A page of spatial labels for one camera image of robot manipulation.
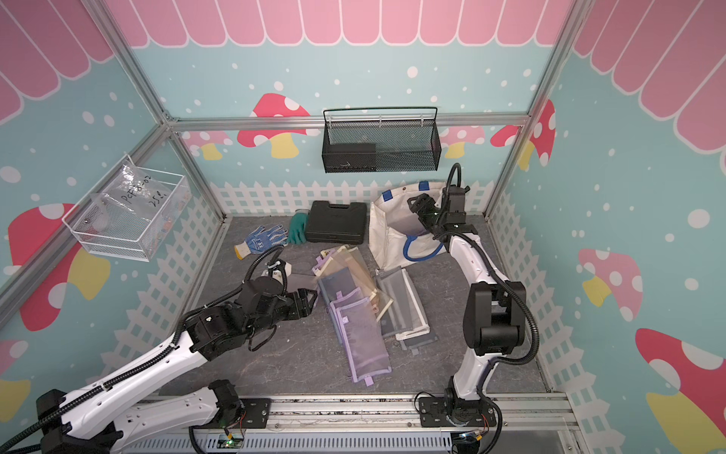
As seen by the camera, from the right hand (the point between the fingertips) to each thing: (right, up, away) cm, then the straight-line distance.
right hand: (411, 203), depth 89 cm
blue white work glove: (-57, -12, +23) cm, 63 cm away
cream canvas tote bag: (-5, -14, +7) cm, 17 cm away
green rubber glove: (-43, -9, +23) cm, 49 cm away
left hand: (-29, -28, -15) cm, 43 cm away
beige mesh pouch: (-20, -18, +11) cm, 29 cm away
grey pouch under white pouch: (0, -44, -3) cm, 44 cm away
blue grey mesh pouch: (-27, -27, +6) cm, 38 cm away
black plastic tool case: (-27, -5, +25) cm, 37 cm away
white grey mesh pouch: (-2, -36, -1) cm, 36 cm away
